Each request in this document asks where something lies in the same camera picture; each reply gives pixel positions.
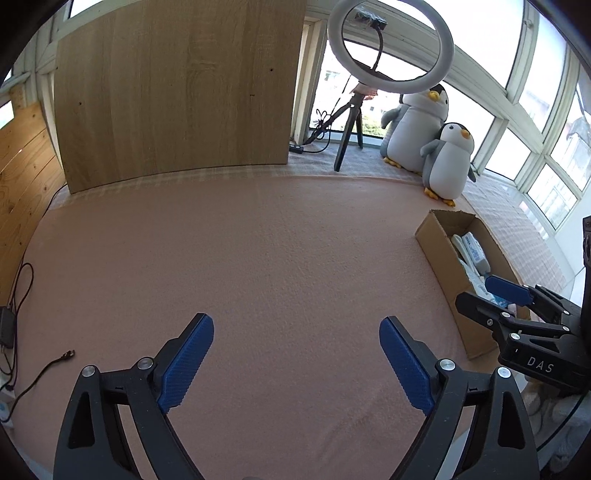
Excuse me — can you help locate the black power adapter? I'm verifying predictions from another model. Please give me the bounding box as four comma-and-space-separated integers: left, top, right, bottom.
0, 307, 16, 347

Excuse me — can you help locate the cardboard box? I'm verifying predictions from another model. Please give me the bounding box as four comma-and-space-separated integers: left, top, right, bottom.
414, 209, 532, 361

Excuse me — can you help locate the large penguin plush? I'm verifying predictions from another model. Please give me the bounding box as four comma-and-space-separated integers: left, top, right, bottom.
381, 84, 451, 174

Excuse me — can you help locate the black usb cable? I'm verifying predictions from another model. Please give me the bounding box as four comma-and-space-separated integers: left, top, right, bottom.
9, 350, 75, 418

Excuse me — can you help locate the wooden board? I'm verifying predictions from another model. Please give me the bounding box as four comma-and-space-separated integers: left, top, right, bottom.
53, 0, 308, 195

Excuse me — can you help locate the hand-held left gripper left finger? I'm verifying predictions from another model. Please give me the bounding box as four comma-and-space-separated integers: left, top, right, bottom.
53, 313, 215, 480

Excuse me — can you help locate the white patterned tissue pack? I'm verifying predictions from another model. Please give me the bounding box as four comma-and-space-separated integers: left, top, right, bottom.
459, 258, 492, 298

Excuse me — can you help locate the black gooseneck phone holder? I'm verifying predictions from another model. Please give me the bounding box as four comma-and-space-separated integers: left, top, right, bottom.
353, 11, 389, 77

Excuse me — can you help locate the white checked mat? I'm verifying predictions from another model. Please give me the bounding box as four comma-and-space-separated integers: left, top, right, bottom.
69, 148, 571, 296

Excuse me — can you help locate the person's right hand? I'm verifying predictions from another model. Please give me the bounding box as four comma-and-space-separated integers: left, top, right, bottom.
524, 382, 580, 416

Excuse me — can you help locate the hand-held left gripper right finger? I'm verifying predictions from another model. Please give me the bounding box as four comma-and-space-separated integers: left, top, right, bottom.
379, 316, 541, 480

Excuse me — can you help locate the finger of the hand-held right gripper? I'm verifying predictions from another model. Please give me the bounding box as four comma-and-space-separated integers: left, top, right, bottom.
485, 275, 580, 324
455, 291, 568, 340

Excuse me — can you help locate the small penguin plush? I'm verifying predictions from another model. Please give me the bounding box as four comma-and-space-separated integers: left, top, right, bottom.
419, 122, 477, 207

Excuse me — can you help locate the white lotion tube blue cap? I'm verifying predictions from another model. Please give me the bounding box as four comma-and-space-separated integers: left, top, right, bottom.
462, 232, 491, 274

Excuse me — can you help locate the black tripod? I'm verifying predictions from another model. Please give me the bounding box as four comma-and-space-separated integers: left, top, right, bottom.
333, 90, 376, 172

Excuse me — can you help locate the white ring light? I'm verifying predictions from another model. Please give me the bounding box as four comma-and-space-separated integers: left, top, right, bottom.
328, 0, 457, 94

